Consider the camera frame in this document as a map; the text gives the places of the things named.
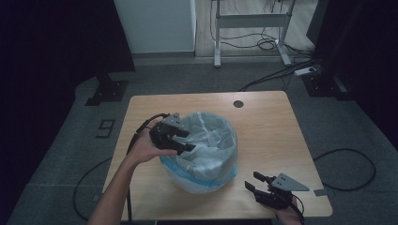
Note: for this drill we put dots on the white power strip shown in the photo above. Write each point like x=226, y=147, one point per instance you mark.
x=305, y=71

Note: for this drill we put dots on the white cabinet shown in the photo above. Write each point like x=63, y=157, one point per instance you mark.
x=156, y=25

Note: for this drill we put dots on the dark round table grommet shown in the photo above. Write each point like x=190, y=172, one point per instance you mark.
x=238, y=104

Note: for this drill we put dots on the white bag with blue band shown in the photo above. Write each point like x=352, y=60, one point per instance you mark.
x=209, y=146

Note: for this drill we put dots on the white metal desk frame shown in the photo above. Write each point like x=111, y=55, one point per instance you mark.
x=250, y=20

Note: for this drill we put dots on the grey tape piece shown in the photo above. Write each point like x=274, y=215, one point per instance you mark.
x=96, y=197
x=321, y=192

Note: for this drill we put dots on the dark curtain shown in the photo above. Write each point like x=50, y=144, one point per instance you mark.
x=369, y=47
x=47, y=62

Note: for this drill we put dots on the black stand base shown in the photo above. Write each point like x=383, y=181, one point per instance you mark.
x=325, y=86
x=108, y=90

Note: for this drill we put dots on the person's left hand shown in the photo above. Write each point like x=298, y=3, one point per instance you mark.
x=142, y=148

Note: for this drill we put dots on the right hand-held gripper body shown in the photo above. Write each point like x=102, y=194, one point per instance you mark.
x=281, y=195

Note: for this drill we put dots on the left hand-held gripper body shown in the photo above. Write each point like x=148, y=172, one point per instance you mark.
x=162, y=136

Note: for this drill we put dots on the person's right hand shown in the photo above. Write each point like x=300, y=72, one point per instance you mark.
x=287, y=215

